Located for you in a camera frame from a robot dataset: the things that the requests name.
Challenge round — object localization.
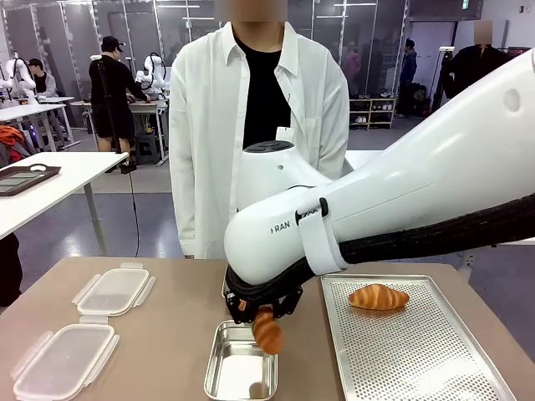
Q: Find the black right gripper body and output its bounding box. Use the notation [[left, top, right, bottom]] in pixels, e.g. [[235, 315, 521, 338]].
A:
[[225, 282, 304, 315]]

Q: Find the golden brown croissant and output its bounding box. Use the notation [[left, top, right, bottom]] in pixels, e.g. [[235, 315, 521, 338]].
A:
[[252, 307, 288, 357], [349, 283, 410, 311]]

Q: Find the clear plastic clip lid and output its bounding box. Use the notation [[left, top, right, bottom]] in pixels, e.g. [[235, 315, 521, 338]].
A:
[[71, 261, 156, 317], [12, 316, 120, 401]]

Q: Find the perforated metal baking tray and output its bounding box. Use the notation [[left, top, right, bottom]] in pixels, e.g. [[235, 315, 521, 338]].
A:
[[320, 274, 518, 401]]

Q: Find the person in white shirt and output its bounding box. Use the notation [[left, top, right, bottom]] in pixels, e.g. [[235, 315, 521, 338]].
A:
[[168, 0, 350, 261]]

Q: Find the grey step stool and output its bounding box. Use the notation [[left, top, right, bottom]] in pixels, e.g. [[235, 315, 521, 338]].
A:
[[135, 133, 163, 166]]

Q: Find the wooden shoe rack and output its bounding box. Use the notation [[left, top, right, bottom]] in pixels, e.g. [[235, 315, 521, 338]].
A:
[[348, 97, 396, 131]]

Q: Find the white side table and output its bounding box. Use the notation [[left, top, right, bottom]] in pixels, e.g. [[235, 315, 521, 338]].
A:
[[0, 150, 130, 256]]

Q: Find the bystander in dark clothes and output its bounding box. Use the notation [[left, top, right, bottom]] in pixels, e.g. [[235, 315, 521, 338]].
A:
[[0, 232, 23, 309]]

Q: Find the person in pink top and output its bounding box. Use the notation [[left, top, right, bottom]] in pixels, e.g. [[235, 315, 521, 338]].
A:
[[341, 48, 363, 96]]

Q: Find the brown serving tray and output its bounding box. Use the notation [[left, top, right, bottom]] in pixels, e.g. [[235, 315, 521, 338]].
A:
[[0, 163, 63, 197]]

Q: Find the person in black with cap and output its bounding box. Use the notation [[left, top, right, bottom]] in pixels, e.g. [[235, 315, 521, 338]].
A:
[[88, 35, 152, 173]]

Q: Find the person in blue jacket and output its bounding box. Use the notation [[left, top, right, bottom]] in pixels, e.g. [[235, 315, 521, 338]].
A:
[[397, 39, 420, 119]]

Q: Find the orange and grey jacket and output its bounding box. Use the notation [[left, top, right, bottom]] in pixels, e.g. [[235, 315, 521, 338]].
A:
[[0, 124, 38, 160]]

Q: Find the white background desk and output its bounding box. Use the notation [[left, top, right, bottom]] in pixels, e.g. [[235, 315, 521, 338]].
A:
[[0, 96, 76, 152]]

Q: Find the person in black jacket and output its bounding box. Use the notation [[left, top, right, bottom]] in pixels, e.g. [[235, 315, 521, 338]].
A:
[[441, 20, 516, 102]]

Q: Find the seated person in grey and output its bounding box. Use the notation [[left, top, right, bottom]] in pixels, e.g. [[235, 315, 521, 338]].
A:
[[24, 58, 60, 99]]

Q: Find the white velcro strap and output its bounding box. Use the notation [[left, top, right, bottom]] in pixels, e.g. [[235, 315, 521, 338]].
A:
[[294, 196, 349, 277]]

